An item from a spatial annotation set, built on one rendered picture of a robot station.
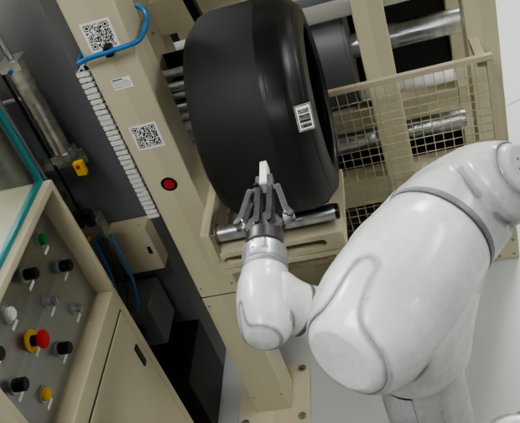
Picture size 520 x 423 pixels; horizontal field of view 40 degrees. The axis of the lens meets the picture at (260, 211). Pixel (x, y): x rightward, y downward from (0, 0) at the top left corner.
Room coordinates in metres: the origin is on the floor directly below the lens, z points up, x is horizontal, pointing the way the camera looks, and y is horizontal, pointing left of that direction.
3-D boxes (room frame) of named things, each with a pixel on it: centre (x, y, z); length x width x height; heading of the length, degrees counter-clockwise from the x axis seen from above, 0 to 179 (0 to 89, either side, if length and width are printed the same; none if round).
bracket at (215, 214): (1.71, 0.11, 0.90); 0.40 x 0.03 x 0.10; 164
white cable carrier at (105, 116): (1.70, 0.28, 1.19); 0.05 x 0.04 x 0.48; 164
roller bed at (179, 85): (2.08, 0.05, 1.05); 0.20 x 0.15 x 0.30; 74
